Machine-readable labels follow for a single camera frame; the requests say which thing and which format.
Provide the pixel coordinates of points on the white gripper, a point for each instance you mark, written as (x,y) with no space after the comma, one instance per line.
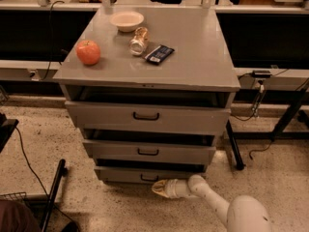
(172,189)

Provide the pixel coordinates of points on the grey bottom drawer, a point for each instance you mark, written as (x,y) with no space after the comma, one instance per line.
(144,172)

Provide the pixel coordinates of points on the grey drawer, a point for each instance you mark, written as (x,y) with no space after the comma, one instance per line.
(149,147)
(144,172)
(148,110)

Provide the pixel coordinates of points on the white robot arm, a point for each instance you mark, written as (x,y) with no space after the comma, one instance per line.
(243,214)

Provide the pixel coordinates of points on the grey middle drawer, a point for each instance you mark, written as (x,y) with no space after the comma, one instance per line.
(149,147)

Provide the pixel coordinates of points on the grey drawer cabinet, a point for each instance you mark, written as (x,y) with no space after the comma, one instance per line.
(200,61)

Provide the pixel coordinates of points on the grey top drawer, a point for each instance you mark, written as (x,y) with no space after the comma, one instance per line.
(148,110)

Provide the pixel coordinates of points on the black table leg right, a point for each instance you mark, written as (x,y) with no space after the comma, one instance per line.
(239,163)

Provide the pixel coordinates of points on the black metal leg left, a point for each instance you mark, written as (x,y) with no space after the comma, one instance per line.
(60,172)

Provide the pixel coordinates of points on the dark blue snack bar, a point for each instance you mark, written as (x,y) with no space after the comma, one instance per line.
(158,55)

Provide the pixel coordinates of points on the clear glass jar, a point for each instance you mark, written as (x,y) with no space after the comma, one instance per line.
(138,44)

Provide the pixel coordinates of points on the black power adapter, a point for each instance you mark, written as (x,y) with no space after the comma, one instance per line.
(261,74)

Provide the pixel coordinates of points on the red apple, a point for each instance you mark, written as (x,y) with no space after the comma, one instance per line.
(88,52)

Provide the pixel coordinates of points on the white bowl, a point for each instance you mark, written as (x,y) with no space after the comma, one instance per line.
(127,21)

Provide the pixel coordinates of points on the wire basket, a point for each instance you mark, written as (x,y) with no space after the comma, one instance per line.
(14,196)

